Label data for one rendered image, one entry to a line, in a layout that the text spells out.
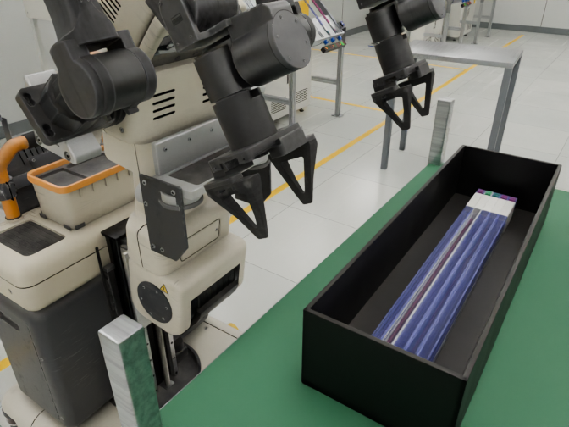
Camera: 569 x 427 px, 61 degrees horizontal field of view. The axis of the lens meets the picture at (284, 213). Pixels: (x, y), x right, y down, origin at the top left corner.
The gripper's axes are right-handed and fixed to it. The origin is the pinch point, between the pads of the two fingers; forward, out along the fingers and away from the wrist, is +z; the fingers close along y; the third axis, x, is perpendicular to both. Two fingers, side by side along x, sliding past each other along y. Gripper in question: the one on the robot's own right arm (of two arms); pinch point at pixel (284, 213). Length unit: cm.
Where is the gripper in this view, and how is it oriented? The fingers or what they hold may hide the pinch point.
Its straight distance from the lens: 57.2
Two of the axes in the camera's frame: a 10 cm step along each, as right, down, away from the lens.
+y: 5.5, -4.1, 7.3
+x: -7.5, 1.5, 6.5
